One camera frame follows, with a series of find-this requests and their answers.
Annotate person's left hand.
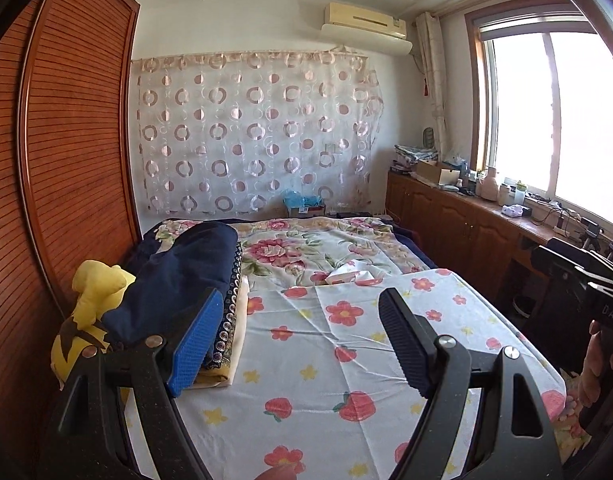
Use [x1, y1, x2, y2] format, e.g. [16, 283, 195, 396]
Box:
[254, 462, 297, 480]

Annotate small waste bin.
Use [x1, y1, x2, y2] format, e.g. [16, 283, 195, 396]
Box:
[511, 295, 537, 318]

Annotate floral blanket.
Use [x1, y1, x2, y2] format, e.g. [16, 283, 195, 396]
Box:
[141, 217, 592, 466]

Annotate wall air conditioner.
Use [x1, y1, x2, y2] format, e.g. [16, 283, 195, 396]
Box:
[321, 2, 415, 56]

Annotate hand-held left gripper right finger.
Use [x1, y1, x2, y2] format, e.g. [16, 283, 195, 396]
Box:
[378, 287, 567, 480]

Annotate yellow plush toy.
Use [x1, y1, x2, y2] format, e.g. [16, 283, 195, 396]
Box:
[51, 260, 137, 391]

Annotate dark ring-patterned folded cloth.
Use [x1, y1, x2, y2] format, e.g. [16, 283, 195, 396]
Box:
[201, 240, 244, 371]

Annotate person's right hand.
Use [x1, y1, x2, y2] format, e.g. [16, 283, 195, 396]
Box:
[578, 320, 613, 411]

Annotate long wooden cabinet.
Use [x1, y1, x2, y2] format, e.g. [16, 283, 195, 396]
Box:
[385, 167, 587, 331]

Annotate stack of folded cloths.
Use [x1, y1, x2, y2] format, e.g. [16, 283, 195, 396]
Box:
[394, 144, 440, 168]

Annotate cardboard box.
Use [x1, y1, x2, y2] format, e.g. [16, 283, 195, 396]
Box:
[417, 160, 462, 188]

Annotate white patterned window curtain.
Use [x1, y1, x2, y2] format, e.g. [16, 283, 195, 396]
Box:
[414, 11, 450, 161]

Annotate navy printed t-shirt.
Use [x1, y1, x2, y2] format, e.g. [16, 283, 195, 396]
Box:
[104, 222, 238, 356]

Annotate sheer circle-patterned curtain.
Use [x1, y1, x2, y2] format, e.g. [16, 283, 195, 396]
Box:
[131, 50, 385, 216]

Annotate white plastic bottle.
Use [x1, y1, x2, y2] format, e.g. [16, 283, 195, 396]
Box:
[479, 167, 500, 203]

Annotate wooden louvered wardrobe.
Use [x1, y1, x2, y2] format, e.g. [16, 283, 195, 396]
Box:
[0, 0, 142, 461]

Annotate cream folded cloth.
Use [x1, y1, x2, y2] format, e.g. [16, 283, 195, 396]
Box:
[194, 277, 251, 388]

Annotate wooden framed window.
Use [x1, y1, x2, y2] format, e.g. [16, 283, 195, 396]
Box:
[467, 7, 613, 226]

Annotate floral quilt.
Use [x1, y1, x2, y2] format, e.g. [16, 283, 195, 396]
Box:
[124, 216, 440, 281]

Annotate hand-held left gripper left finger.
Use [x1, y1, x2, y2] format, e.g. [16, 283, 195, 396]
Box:
[51, 287, 224, 480]

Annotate blue plastic bag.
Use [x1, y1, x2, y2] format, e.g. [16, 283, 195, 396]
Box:
[282, 189, 327, 218]

